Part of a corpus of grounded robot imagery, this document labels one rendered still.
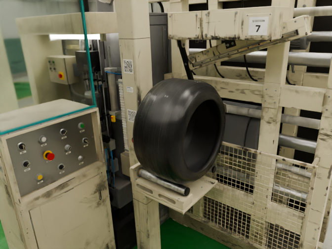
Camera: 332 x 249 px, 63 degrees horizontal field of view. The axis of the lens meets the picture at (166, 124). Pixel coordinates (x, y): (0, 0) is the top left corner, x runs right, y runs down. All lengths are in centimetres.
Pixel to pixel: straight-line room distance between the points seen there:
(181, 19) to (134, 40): 30
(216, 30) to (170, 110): 51
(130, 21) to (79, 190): 101
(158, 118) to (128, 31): 52
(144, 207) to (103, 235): 37
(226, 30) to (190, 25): 22
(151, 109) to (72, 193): 74
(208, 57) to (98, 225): 130
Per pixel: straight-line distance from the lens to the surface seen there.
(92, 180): 179
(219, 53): 165
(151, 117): 129
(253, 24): 141
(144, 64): 155
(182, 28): 161
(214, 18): 150
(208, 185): 170
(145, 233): 202
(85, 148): 175
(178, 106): 124
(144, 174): 160
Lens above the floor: 173
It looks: 20 degrees down
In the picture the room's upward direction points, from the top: 2 degrees counter-clockwise
